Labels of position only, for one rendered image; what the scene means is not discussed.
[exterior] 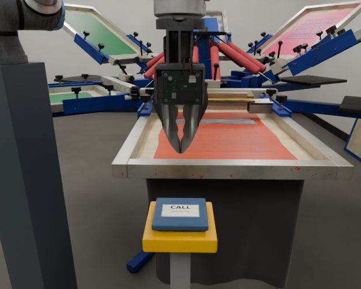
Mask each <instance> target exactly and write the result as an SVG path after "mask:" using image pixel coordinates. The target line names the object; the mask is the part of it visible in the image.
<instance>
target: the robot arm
mask: <svg viewBox="0 0 361 289"><path fill-rule="evenodd" d="M205 1H210V0H154V16H156V17H158V19H156V29H164V30H166V36H164V37H163V53H164V62H162V63H157V64H156V65H155V66H154V83H153V85H154V94H153V97H152V101H153V105H154V109H155V111H156V113H157V114H158V117H159V119H160V121H161V122H162V127H163V130H164V132H165V134H166V137H167V139H168V141H169V143H170V145H171V146H172V147H173V149H174V150H175V151H176V152H177V153H178V154H183V153H184V152H185V151H186V150H187V148H188V147H189V146H190V144H191V143H192V141H193V139H194V137H195V134H196V132H197V129H198V127H199V122H200V121H201V119H202V117H203V115H204V113H205V111H206V109H207V105H208V94H207V86H208V83H207V82H205V66H204V64H203V63H194V62H193V51H194V37H193V30H197V29H205V20H204V19H202V17H204V16H205V15H206V3H205ZM64 22H65V5H64V1H63V0H0V65H11V64H25V63H28V56H27V55H26V54H25V52H24V49H23V47H22V45H21V43H20V41H19V37H18V30H46V31H49V32H50V31H53V30H60V29H61V28H62V27H63V25H64ZM158 77H159V78H158ZM177 105H184V106H183V116H184V118H185V124H184V126H183V137H182V139H181V142H180V139H179V137H178V126H177V124H176V117H177V116H178V106H177Z"/></svg>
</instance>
